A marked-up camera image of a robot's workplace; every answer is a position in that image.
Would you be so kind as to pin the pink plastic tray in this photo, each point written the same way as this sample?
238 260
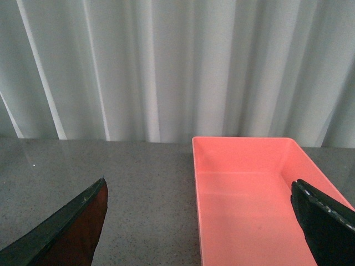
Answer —
243 194

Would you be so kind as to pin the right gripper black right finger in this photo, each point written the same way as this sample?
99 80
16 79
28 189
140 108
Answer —
327 224

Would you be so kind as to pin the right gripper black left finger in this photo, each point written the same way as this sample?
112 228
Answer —
68 237

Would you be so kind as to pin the white pleated curtain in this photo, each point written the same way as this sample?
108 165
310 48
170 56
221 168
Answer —
166 71

